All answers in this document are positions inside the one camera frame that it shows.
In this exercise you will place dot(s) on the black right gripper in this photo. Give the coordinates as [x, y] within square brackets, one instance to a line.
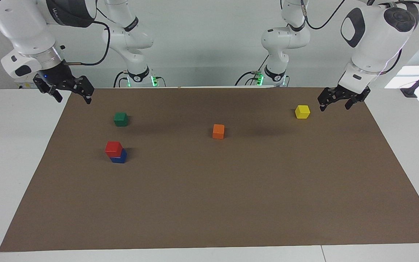
[56, 74]

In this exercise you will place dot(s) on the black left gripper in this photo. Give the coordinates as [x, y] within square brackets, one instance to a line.
[351, 91]

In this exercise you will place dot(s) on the red wooden block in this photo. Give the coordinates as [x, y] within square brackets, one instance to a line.
[113, 147]

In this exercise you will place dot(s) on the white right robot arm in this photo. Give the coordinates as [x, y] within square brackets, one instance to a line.
[24, 25]

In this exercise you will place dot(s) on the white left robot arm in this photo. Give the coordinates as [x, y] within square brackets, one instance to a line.
[373, 43]

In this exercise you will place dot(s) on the yellow wooden block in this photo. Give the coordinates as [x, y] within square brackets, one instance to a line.
[302, 111]

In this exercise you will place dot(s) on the green wooden block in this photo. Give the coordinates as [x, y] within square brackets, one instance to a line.
[121, 119]

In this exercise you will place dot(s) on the blue wooden block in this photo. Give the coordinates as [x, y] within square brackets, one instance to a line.
[121, 158]

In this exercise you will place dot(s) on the orange wooden block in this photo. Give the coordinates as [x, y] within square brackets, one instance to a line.
[218, 131]

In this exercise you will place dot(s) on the brown table mat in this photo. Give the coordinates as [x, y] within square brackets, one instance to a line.
[209, 189]

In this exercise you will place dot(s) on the white wall box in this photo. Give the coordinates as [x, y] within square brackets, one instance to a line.
[22, 84]

